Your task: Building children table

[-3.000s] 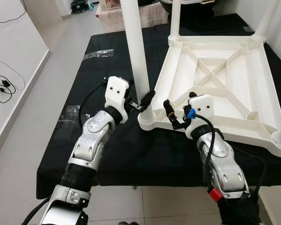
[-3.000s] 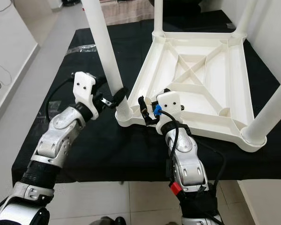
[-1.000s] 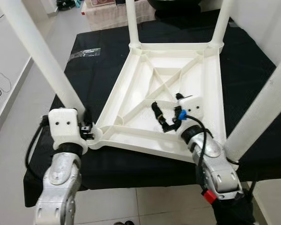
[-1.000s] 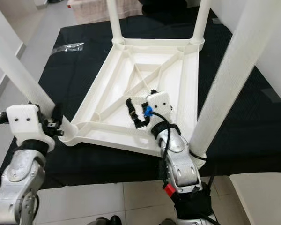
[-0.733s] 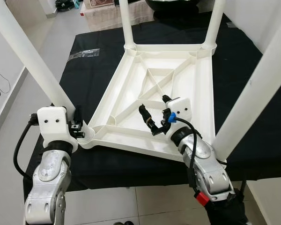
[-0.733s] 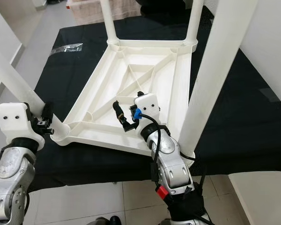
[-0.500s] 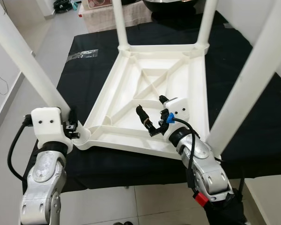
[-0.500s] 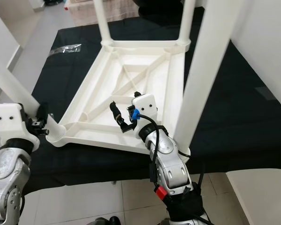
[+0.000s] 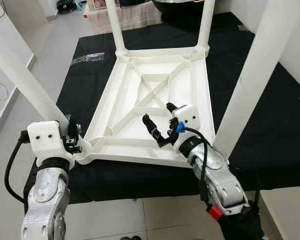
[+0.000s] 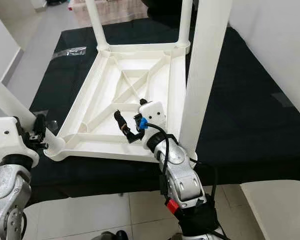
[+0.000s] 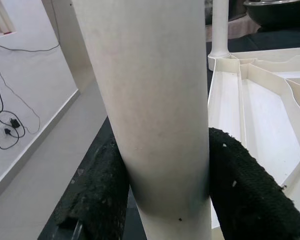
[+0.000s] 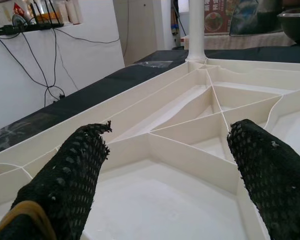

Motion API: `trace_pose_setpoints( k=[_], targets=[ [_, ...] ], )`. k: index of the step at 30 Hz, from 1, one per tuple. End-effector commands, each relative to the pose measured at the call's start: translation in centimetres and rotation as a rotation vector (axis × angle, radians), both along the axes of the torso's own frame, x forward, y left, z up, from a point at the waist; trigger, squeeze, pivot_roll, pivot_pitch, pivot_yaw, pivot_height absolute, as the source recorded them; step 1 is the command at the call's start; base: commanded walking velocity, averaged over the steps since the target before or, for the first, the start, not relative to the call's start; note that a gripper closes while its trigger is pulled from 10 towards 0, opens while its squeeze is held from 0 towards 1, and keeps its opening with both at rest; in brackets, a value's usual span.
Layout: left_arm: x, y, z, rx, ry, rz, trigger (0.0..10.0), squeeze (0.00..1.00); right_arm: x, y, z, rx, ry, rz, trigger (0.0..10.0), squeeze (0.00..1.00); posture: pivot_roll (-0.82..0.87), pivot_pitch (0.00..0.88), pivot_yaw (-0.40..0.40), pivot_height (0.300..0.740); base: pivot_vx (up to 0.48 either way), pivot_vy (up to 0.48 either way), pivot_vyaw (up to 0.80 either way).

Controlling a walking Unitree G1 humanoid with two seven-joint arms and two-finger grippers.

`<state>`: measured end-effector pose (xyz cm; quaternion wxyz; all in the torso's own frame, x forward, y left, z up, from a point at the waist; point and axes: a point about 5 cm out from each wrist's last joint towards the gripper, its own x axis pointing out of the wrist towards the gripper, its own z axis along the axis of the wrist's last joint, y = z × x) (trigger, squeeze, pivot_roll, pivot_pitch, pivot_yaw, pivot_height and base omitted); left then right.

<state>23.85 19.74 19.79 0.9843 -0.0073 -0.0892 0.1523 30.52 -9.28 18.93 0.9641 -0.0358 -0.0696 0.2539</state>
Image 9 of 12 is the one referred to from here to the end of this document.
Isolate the white plastic children table top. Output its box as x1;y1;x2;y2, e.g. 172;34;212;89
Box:
74;46;217;169

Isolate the clear plastic bag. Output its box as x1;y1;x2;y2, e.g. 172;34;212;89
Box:
71;51;107;66

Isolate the black tablecloth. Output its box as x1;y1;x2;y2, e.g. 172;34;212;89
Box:
22;12;300;206

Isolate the beige tablecloth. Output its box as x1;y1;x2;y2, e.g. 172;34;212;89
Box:
84;1;164;35

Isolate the black round floor device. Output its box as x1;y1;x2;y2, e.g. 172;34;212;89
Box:
56;0;81;14

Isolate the red patterned box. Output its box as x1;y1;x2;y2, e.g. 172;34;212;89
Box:
91;0;122;11

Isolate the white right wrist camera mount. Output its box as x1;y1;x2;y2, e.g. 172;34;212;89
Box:
171;104;201;152

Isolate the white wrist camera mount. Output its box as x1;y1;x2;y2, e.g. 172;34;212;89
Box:
171;104;201;152
27;120;76;169

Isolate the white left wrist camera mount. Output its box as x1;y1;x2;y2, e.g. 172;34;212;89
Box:
27;120;76;169

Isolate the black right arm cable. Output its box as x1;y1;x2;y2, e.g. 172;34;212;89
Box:
182;126;262;213

